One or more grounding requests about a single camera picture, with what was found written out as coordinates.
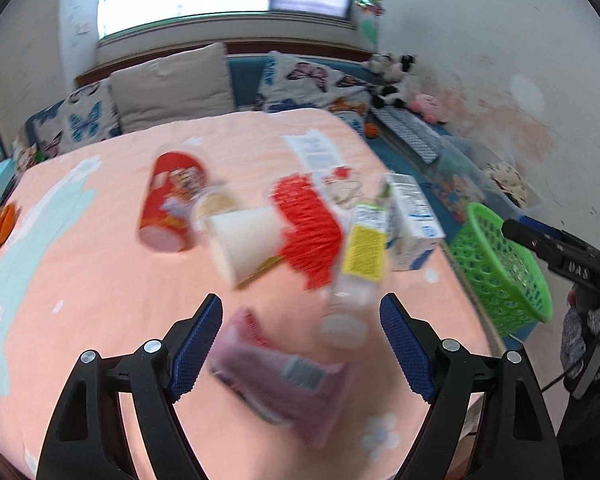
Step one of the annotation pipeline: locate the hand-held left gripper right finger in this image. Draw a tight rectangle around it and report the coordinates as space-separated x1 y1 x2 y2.
379 292 565 480

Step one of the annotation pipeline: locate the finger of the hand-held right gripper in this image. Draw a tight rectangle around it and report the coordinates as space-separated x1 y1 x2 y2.
501 219 566 267
520 216 588 251

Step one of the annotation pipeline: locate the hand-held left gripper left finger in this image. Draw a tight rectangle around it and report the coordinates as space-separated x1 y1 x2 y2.
36 293 224 480

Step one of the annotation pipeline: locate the green plastic basket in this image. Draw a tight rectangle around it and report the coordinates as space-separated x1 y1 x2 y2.
450 202 553 338

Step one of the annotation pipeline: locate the pink plastic packet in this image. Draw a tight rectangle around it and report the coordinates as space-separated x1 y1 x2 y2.
207 307 353 448

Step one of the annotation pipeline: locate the clear bottle with yellow label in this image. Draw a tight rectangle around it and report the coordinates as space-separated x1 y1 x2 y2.
320 202 388 348

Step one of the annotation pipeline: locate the red paper cup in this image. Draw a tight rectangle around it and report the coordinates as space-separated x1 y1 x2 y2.
137 151 210 253

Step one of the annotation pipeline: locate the person's right hand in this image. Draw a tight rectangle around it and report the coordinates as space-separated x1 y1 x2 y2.
560 286 600 382

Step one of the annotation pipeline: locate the cream printed cloth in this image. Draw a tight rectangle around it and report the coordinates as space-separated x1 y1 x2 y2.
481 161 529 207

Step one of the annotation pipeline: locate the clear plastic storage box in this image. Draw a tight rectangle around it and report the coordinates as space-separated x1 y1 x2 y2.
436 135 545 217

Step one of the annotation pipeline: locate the white drink carton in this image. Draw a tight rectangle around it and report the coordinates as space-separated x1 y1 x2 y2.
384 172 446 272

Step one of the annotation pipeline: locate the white paper cup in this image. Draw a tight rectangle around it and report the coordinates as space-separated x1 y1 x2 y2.
207 205 283 288

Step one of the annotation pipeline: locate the grey patterned cloth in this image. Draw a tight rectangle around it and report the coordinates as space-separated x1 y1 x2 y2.
374 107 447 164

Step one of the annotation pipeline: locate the red foam fruit net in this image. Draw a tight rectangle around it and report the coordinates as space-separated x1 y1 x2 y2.
270 174 345 291

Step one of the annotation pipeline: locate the pink plush toy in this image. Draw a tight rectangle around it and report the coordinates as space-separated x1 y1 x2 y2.
411 92 452 126

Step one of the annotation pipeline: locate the white sachet with red print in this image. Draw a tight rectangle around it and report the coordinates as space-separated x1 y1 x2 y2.
319 165 367 211

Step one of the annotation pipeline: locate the cow plush toy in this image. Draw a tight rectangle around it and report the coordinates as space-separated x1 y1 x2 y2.
364 52 417 110

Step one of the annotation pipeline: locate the dark cloth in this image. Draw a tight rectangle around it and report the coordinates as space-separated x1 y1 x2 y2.
557 380 600 480

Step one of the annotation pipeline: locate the butterfly print pillow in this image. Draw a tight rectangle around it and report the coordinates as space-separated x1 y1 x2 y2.
256 51 377 117
12 80 123 173

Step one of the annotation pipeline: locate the beige pillow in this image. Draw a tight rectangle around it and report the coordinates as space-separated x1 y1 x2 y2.
109 42 237 135

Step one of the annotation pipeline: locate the blue bed sheet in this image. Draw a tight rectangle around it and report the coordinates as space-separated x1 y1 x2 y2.
0 52 486 241

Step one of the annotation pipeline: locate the colourful wall decoration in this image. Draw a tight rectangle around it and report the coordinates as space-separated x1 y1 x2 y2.
354 0 387 47

